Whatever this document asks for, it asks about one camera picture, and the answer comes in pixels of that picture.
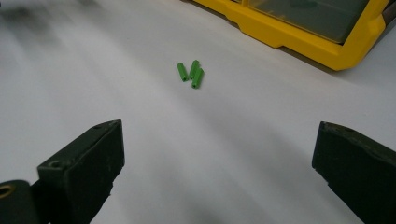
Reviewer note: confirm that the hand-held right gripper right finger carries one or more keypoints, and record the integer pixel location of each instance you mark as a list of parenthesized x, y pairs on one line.
[(361, 168)]

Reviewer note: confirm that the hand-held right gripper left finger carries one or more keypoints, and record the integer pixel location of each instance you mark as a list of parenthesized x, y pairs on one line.
[(84, 174)]

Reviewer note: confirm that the yellow black organizer box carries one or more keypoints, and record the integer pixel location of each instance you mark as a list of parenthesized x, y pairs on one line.
[(311, 46)]

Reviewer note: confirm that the white work surface sheet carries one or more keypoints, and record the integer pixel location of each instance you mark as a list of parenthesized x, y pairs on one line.
[(218, 155)]

